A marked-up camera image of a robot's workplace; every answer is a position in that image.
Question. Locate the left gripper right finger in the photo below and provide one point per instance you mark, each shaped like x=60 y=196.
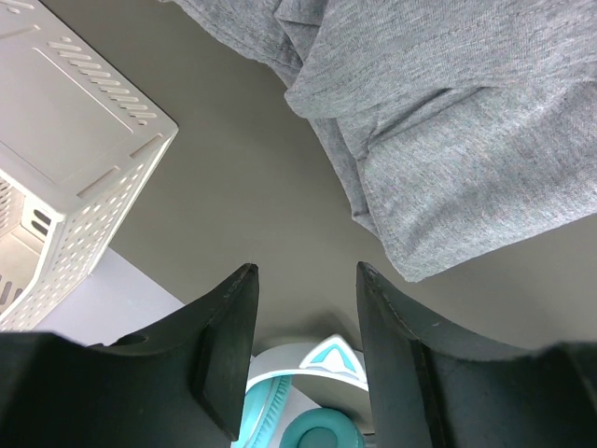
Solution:
x=433 y=383

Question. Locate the cream perforated file organizer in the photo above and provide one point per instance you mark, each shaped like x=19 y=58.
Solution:
x=78 y=144

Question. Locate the teal cat ear headphones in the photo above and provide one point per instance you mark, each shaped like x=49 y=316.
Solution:
x=306 y=395

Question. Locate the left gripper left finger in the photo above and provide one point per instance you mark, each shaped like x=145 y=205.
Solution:
x=179 y=382

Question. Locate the grey t shirt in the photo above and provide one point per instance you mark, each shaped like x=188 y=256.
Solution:
x=455 y=127

